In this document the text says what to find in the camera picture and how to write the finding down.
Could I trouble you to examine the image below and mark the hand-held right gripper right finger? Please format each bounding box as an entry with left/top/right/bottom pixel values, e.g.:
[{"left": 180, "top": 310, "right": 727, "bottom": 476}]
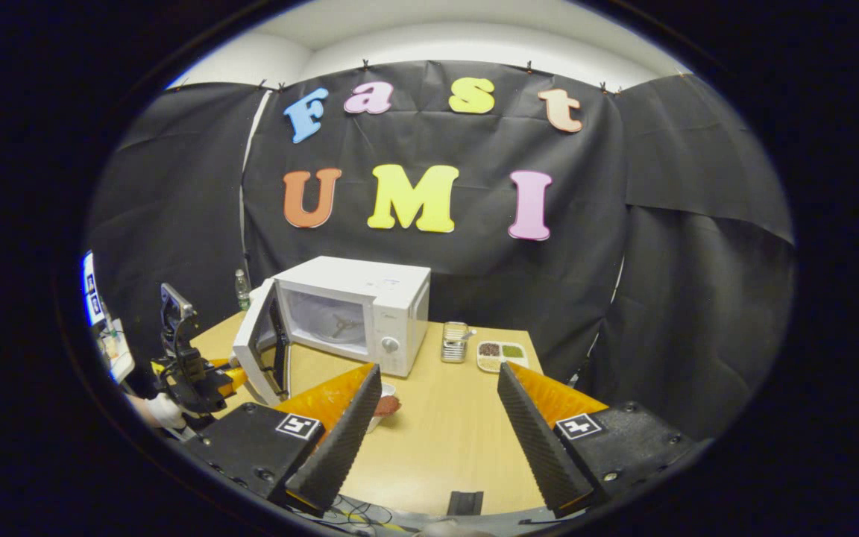
[{"left": 497, "top": 362, "right": 699, "bottom": 519}]

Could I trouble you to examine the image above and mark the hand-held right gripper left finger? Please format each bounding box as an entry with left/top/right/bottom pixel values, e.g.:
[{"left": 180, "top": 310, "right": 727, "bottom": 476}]
[{"left": 176, "top": 363, "right": 383, "bottom": 515}]

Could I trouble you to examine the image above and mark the white microwave oven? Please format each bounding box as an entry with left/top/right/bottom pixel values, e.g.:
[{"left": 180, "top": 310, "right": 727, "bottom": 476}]
[{"left": 232, "top": 256, "right": 432, "bottom": 407}]

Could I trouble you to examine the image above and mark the white cluttered side table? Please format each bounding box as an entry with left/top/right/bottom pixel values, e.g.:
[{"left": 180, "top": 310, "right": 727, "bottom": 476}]
[{"left": 101, "top": 319, "right": 136, "bottom": 383}]

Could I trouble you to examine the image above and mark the white rectangular dish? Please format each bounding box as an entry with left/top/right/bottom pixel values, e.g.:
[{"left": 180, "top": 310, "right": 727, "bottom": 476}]
[{"left": 366, "top": 383, "right": 398, "bottom": 433}]

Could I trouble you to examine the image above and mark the white divided plate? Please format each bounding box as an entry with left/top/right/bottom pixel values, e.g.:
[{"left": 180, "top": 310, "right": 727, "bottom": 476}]
[{"left": 476, "top": 340, "right": 529, "bottom": 374}]

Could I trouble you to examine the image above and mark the ribbed metal container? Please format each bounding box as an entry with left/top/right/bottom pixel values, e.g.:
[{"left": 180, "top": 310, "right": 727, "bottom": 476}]
[{"left": 441, "top": 321, "right": 477, "bottom": 364}]

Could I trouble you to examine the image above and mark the black backdrop cloth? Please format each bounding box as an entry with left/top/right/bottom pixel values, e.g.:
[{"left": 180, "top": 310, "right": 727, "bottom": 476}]
[{"left": 86, "top": 60, "right": 797, "bottom": 441}]

